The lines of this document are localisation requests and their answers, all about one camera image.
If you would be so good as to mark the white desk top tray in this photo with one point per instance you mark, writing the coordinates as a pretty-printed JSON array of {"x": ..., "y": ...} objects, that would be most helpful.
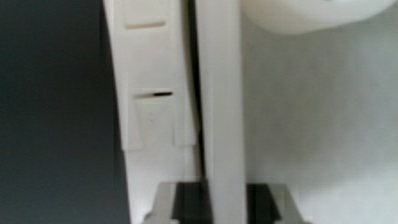
[{"x": 300, "y": 116}]

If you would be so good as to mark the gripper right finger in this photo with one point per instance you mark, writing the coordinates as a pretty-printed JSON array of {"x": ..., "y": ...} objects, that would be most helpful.
[{"x": 270, "y": 205}]

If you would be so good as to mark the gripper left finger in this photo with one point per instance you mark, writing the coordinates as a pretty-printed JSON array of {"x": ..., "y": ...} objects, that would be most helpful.
[{"x": 177, "y": 206}]

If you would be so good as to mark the white front guide rail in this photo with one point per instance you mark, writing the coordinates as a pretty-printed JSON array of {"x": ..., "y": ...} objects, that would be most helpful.
[{"x": 149, "y": 45}]

